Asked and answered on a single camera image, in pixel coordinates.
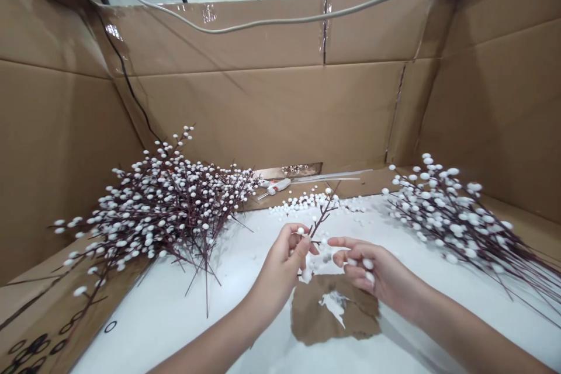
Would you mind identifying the person's left hand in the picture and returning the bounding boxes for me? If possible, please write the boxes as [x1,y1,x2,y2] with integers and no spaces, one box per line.
[261,222,321,306]

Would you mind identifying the brown twig with white berries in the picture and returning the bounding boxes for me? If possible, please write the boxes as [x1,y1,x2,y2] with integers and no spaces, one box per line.
[297,186,342,283]

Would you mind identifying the torn brown cardboard piece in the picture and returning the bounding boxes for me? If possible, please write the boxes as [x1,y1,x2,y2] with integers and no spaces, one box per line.
[290,274,383,345]

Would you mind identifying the small pile of berry branches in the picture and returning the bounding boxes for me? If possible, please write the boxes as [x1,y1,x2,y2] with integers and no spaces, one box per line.
[380,153,561,329]

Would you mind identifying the cluster of brown-capped beads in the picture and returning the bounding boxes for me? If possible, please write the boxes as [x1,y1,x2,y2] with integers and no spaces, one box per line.
[280,162,324,178]

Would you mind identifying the white hot glue gun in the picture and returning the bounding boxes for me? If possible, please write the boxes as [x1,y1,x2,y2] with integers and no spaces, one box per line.
[257,177,293,196]

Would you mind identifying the scattered loose white foam balls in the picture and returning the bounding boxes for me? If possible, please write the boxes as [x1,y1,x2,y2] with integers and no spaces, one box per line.
[266,188,390,225]

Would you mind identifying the clear glue sticks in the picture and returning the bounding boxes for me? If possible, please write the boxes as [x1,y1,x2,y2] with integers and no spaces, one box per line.
[287,168,363,185]

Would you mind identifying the large cardboard box enclosure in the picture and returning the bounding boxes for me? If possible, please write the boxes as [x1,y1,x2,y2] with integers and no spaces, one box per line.
[0,0,561,374]

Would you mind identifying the thin black cable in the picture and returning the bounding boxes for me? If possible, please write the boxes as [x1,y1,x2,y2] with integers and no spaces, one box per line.
[65,0,171,150]

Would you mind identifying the person's right hand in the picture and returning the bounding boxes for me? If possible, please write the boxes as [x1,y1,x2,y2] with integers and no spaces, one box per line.
[328,237,424,318]

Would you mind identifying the big pile of berry branches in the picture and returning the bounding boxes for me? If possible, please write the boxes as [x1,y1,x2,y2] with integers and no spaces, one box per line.
[47,123,269,320]

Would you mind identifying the pile of black rubber rings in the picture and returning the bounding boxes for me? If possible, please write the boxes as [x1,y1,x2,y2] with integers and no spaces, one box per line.
[0,308,88,374]

